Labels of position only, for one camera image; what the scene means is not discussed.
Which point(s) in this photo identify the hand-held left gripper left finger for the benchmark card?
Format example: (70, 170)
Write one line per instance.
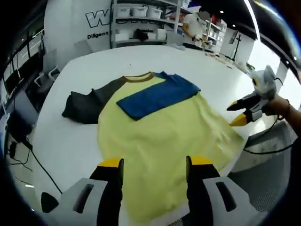
(103, 193)

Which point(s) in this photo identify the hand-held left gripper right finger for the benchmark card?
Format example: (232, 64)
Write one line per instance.
(202, 193)

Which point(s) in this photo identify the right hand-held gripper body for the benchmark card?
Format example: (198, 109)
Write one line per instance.
(265, 87)

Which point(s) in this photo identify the yellow garment with coloured sleeves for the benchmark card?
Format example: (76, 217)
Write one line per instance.
(164, 136)

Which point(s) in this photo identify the person's right hand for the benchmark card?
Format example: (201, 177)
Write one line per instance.
(277, 107)

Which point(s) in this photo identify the black tripod stand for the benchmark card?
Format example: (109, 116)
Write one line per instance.
(236, 47)

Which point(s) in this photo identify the white shelf with bins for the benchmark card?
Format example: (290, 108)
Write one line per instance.
(217, 37)

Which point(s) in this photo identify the white cloth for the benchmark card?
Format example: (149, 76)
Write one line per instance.
(180, 47)

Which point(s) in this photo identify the dark desk cabinet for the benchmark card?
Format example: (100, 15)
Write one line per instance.
(23, 108)

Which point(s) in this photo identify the black bag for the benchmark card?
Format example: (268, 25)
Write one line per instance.
(142, 35)

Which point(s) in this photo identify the white storage bin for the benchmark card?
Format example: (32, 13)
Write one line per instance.
(140, 11)
(123, 12)
(155, 12)

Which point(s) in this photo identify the grey metal storage shelf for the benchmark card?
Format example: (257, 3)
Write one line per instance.
(141, 20)

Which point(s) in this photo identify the grey office chair with armrests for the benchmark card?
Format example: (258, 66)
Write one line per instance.
(49, 58)

